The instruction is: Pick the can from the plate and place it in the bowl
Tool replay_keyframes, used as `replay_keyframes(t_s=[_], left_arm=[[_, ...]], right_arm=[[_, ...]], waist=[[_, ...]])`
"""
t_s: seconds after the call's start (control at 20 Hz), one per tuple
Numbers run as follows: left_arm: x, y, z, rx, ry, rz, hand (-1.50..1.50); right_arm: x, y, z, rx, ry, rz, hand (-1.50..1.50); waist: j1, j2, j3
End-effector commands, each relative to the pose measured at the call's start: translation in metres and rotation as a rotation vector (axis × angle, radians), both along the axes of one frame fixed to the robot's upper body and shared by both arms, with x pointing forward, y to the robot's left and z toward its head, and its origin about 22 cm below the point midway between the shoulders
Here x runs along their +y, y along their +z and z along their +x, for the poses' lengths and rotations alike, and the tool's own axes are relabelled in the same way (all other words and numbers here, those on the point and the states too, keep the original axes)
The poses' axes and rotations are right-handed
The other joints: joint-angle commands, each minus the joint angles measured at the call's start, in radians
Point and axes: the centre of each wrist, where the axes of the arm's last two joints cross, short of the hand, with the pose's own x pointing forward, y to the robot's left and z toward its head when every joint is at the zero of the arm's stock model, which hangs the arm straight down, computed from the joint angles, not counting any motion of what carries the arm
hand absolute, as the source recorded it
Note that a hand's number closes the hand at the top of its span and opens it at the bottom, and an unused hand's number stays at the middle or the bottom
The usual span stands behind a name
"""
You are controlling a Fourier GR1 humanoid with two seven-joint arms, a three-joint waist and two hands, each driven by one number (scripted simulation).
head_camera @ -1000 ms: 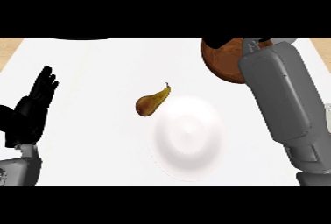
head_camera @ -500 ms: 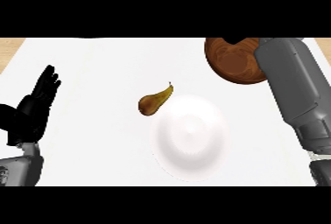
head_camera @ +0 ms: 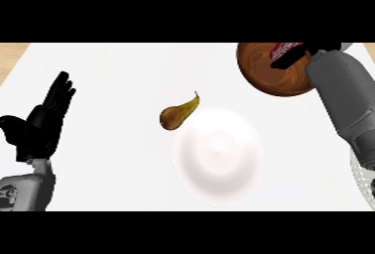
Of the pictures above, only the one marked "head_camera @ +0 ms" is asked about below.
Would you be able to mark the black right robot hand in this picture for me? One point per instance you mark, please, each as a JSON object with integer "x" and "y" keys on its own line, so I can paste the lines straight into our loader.
{"x": 297, "y": 53}

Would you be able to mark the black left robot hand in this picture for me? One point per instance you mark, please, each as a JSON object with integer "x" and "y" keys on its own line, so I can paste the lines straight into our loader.
{"x": 43, "y": 122}

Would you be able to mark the red can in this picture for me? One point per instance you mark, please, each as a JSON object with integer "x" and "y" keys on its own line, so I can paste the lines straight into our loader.
{"x": 284, "y": 49}

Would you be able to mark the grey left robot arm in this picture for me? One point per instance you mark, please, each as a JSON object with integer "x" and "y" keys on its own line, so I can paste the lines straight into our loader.
{"x": 30, "y": 190}

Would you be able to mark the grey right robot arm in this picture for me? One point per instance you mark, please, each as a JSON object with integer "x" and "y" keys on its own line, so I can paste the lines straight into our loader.
{"x": 345, "y": 96}

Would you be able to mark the brown wooden bowl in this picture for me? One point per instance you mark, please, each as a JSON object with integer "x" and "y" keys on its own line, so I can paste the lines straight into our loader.
{"x": 266, "y": 71}

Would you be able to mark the white plate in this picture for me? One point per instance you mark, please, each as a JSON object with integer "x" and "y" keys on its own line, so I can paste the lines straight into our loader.
{"x": 219, "y": 155}

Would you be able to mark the brown pear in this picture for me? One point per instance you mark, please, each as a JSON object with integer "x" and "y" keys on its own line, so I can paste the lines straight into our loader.
{"x": 176, "y": 115}

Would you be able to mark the white perforated basket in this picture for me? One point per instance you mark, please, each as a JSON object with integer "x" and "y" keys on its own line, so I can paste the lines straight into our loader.
{"x": 364, "y": 185}

